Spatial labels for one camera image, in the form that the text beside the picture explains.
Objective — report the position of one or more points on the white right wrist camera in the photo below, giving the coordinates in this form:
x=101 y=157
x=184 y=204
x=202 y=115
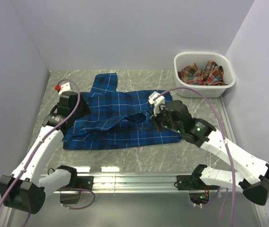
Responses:
x=157 y=101

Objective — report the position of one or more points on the red plaid shirt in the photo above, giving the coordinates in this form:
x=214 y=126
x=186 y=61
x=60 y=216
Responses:
x=211 y=75

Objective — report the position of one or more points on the aluminium mounting rail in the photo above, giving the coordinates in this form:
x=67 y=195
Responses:
x=134 y=182

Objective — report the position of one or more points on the white plastic laundry basket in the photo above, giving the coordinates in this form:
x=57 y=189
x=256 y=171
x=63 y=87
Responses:
x=183 y=59

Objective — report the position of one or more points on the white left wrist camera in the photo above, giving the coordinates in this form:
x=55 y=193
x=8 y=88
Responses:
x=63 y=88

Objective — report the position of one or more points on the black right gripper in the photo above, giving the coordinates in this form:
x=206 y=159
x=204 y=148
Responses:
x=155 y=119

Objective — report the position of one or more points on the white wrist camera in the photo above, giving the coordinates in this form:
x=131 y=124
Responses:
x=63 y=88
x=157 y=101

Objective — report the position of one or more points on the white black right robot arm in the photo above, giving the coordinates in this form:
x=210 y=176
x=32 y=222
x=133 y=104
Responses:
x=249 y=174

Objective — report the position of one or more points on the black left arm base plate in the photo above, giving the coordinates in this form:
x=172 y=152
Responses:
x=85 y=182

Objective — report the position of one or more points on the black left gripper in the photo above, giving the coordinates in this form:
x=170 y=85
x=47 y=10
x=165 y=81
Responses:
x=84 y=109

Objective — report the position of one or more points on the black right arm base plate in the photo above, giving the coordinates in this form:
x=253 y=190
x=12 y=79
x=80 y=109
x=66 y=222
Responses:
x=191 y=183

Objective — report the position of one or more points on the blue plaid long sleeve shirt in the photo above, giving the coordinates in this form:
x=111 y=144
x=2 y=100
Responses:
x=117 y=119

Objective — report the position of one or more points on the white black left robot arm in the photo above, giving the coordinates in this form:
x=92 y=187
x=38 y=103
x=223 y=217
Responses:
x=23 y=189

